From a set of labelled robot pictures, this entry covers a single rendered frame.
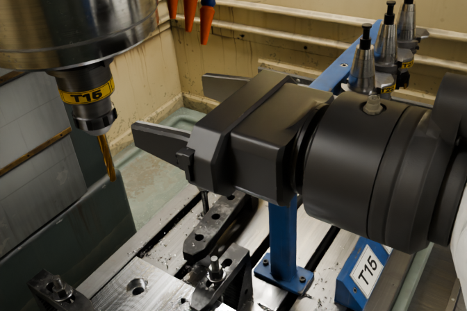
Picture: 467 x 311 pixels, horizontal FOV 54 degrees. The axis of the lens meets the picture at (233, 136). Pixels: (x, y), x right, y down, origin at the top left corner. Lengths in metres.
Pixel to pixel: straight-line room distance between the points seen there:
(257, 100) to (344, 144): 0.08
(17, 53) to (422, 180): 0.29
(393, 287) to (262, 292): 0.23
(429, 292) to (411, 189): 0.85
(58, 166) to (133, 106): 0.73
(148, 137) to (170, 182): 1.27
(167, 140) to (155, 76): 1.47
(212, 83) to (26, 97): 0.61
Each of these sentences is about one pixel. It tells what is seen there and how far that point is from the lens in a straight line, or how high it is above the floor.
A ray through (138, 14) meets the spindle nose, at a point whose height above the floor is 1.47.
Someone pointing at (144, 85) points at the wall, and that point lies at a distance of 1.76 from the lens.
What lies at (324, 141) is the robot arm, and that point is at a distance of 0.27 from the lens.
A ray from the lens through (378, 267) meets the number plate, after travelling 0.88.
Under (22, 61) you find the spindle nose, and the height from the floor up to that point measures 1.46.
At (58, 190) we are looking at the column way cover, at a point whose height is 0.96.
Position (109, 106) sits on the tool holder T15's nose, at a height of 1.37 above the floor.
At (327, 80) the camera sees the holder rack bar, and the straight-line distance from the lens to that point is 0.78.
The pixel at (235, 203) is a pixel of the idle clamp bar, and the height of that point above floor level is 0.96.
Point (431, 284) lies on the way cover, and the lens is 1.12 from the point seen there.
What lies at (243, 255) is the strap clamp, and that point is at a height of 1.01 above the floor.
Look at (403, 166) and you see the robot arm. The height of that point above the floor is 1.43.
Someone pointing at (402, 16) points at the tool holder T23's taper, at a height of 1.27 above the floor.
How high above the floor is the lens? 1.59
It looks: 34 degrees down
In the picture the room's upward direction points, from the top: 5 degrees counter-clockwise
